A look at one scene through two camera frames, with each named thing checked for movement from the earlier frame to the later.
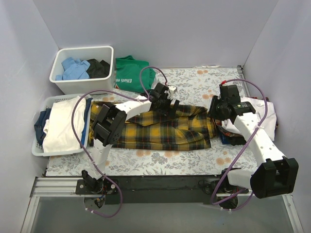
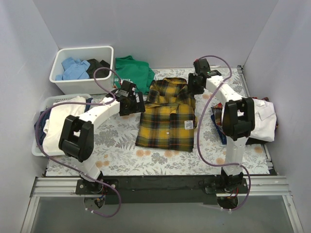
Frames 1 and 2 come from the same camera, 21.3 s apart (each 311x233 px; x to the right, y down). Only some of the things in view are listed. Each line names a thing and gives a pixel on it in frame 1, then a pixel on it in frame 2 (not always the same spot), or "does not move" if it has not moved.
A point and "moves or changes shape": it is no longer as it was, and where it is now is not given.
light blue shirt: x=74 y=69 does not move
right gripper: x=213 y=112 to x=192 y=83
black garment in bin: x=97 y=69 does not move
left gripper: x=166 y=104 to x=140 y=102
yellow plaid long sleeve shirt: x=187 y=127 moves or changes shape
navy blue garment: x=39 y=125 does not move
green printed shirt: x=133 y=75 does not move
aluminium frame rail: x=46 y=187 does not move
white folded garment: x=59 y=134 does not move
